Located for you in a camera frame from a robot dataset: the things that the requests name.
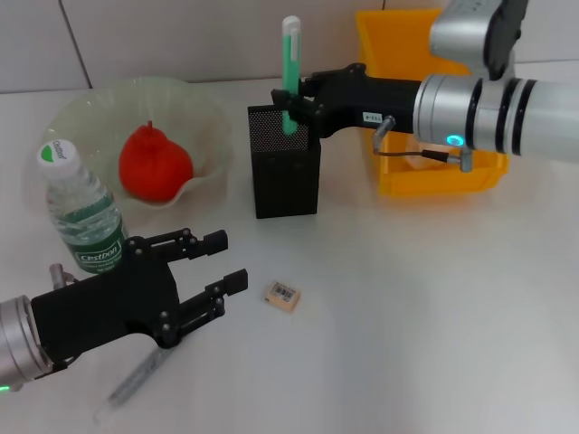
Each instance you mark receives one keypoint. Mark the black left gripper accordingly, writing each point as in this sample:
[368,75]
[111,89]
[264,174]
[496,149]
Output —
[99,307]

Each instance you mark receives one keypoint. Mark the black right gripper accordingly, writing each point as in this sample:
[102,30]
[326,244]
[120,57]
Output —
[362,99]

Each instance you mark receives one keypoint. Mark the green utility knife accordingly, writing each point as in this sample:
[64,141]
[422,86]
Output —
[289,68]

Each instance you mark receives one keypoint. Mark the beige eraser with barcode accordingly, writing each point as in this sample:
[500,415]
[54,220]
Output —
[282,296]

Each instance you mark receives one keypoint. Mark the red pear-shaped fruit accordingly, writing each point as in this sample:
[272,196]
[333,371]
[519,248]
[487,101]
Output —
[154,167]

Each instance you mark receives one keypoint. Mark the white paper ball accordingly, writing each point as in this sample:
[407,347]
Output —
[416,163]

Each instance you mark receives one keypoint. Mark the grey marker pen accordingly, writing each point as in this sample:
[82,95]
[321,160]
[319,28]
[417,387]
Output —
[135,375]

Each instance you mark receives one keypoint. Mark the clear green-label water bottle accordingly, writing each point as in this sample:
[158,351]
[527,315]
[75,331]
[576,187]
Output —
[86,217]

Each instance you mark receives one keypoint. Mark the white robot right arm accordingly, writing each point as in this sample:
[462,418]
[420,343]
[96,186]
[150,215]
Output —
[520,117]

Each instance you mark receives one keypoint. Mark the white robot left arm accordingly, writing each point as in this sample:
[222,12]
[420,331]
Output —
[13,339]

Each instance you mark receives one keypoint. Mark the black mesh pen holder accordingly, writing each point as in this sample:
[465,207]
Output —
[287,181]

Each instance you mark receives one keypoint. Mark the pale green glass fruit plate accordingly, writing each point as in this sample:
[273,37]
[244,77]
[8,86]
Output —
[90,113]

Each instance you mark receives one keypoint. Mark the right gripper silver connector plug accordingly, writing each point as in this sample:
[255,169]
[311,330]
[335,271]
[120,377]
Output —
[384,124]

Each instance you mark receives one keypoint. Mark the gripper silver connector plug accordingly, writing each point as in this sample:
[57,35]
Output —
[384,124]
[59,273]

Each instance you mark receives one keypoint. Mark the yellow plastic bin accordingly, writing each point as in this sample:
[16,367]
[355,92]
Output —
[429,183]

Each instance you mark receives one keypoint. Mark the left gripper silver connector plug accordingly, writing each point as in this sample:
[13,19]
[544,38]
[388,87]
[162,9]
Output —
[59,273]

